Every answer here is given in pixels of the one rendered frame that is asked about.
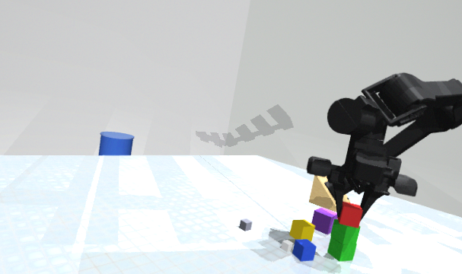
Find red block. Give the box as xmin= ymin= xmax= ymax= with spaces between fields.
xmin=337 ymin=202 xmax=362 ymax=228

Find small white block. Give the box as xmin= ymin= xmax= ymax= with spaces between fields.
xmin=281 ymin=240 xmax=294 ymax=252

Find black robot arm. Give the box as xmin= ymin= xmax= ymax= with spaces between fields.
xmin=327 ymin=73 xmax=462 ymax=195

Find blue block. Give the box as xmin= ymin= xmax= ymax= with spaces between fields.
xmin=293 ymin=239 xmax=317 ymax=261

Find green block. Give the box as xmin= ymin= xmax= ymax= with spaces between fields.
xmin=330 ymin=219 xmax=361 ymax=244
xmin=327 ymin=237 xmax=357 ymax=262

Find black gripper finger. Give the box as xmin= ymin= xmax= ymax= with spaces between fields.
xmin=360 ymin=183 xmax=390 ymax=220
xmin=327 ymin=175 xmax=346 ymax=217

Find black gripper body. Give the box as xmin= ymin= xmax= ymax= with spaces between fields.
xmin=306 ymin=135 xmax=418 ymax=196

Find purple block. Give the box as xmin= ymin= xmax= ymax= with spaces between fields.
xmin=311 ymin=208 xmax=338 ymax=235

